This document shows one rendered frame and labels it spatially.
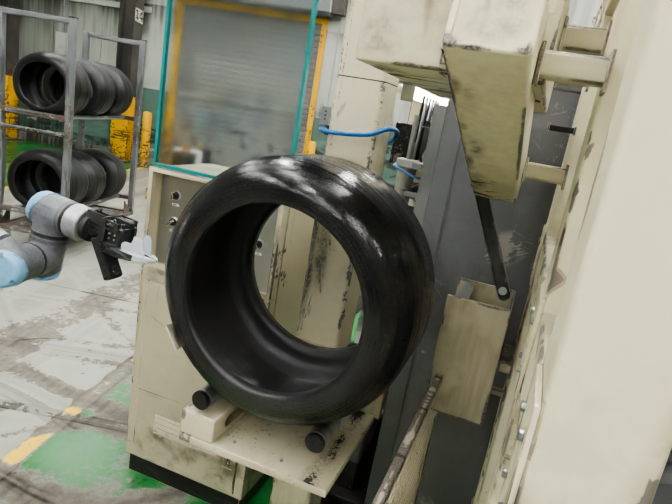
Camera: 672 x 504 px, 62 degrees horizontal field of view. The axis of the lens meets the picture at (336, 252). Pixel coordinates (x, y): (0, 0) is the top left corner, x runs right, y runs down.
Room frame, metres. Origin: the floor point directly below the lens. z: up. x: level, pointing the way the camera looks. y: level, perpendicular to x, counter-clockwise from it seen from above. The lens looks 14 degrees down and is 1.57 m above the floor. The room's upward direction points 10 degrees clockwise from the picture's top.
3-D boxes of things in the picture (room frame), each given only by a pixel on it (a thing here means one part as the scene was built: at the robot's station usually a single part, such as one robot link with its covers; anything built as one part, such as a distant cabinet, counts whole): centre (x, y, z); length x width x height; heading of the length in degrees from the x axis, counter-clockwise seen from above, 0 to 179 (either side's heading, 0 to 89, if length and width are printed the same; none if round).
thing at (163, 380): (2.10, 0.40, 0.63); 0.56 x 0.41 x 1.27; 72
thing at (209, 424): (1.29, 0.19, 0.83); 0.36 x 0.09 x 0.06; 162
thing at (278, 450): (1.24, 0.05, 0.80); 0.37 x 0.36 x 0.02; 72
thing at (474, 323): (1.33, -0.38, 1.05); 0.20 x 0.15 x 0.30; 162
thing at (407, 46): (1.03, -0.19, 1.71); 0.61 x 0.25 x 0.15; 162
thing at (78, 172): (5.06, 2.51, 0.96); 1.36 x 0.71 x 1.92; 173
